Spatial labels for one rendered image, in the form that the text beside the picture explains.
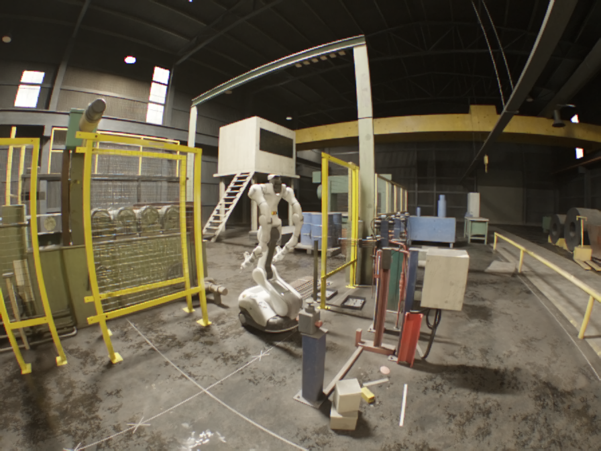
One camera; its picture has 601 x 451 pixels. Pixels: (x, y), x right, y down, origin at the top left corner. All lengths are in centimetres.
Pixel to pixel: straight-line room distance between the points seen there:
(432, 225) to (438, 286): 649
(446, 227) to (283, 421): 741
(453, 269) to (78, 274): 343
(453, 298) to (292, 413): 129
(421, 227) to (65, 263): 839
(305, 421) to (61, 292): 264
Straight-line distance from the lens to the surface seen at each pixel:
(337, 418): 155
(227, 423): 168
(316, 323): 145
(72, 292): 312
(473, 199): 1183
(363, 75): 454
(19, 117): 1196
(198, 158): 259
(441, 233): 822
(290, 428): 163
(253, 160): 1037
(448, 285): 177
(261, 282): 250
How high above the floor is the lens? 128
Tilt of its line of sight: 5 degrees down
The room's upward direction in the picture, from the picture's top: straight up
